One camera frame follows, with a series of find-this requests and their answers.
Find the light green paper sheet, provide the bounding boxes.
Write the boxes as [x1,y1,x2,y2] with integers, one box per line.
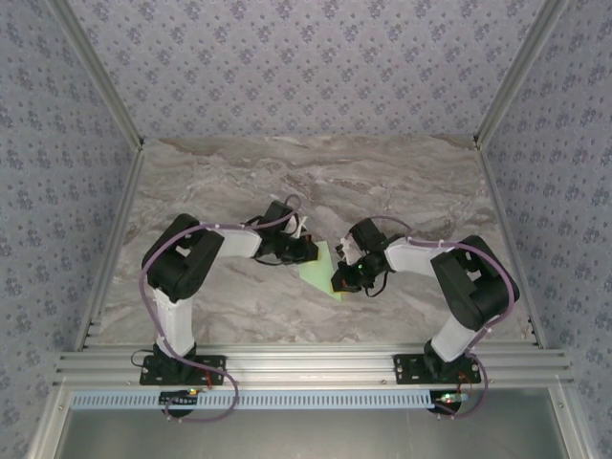
[296,241,346,303]

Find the grey metal sheet tray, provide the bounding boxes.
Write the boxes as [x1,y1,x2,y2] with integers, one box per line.
[35,389,582,459]

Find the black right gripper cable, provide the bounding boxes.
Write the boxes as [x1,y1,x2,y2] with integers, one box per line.
[362,274,388,298]

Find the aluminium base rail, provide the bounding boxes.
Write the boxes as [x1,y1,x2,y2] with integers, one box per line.
[55,348,575,388]

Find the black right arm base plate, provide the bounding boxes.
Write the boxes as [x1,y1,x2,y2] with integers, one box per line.
[392,353,479,385]

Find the grey slotted cable duct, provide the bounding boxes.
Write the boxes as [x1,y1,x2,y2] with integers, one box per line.
[70,389,448,410]

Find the aluminium side rail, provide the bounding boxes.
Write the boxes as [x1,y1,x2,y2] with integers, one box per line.
[477,142,546,350]
[74,142,147,353]

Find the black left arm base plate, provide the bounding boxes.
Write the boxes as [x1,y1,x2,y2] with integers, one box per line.
[139,354,227,386]

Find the aluminium frame post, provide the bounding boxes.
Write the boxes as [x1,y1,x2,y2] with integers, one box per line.
[46,0,147,152]
[472,0,575,150]

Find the aluminium lower frame bar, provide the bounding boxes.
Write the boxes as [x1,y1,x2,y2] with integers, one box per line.
[549,386,587,459]
[28,386,73,459]

